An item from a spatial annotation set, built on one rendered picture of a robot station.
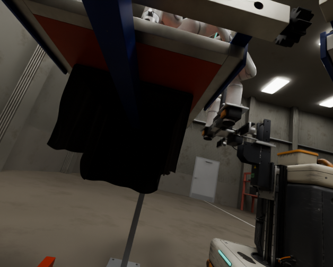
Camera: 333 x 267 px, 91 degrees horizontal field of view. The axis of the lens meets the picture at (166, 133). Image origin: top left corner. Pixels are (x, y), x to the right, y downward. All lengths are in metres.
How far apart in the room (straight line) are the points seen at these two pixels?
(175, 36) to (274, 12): 0.21
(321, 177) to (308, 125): 11.95
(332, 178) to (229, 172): 8.66
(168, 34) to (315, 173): 1.09
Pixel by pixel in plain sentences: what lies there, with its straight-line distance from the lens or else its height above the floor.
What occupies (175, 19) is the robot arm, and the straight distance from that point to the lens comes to 0.80.
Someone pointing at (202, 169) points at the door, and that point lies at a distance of 9.31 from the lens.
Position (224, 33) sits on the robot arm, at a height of 1.38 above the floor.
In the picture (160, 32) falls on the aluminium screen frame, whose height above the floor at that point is 0.96.
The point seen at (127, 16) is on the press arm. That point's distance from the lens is 0.37.
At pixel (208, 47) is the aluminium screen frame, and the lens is 0.47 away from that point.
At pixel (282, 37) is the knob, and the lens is 0.50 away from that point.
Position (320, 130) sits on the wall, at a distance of 13.63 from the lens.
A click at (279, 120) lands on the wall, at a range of 12.11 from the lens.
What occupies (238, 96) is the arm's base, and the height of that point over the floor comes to 1.21.
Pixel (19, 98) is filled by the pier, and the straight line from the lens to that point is 4.66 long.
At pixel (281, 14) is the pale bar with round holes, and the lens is 0.49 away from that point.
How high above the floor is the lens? 0.63
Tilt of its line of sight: 15 degrees up
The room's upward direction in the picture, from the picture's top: 13 degrees clockwise
